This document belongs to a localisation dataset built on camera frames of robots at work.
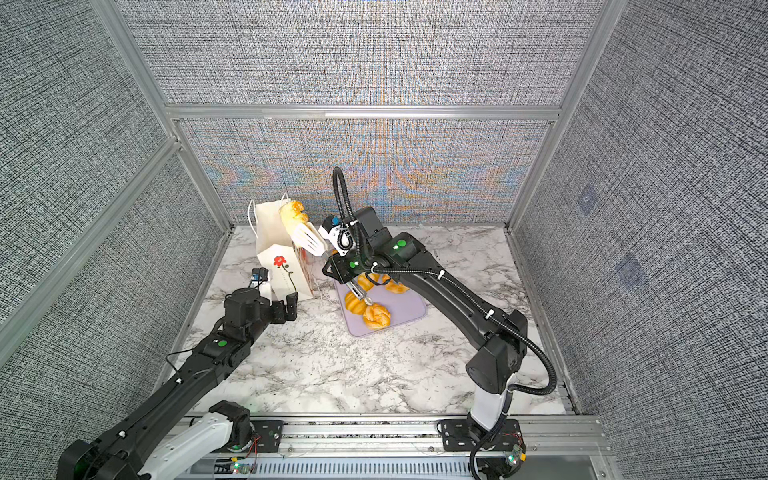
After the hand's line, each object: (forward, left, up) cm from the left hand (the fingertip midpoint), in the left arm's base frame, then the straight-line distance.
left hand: (282, 294), depth 82 cm
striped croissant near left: (+2, -19, -10) cm, 22 cm away
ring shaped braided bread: (+8, -33, -12) cm, 36 cm away
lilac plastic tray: (+3, -35, -15) cm, 38 cm away
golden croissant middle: (-9, -23, +16) cm, 30 cm away
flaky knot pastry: (-3, -26, -11) cm, 28 cm away
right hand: (0, -14, +12) cm, 19 cm away
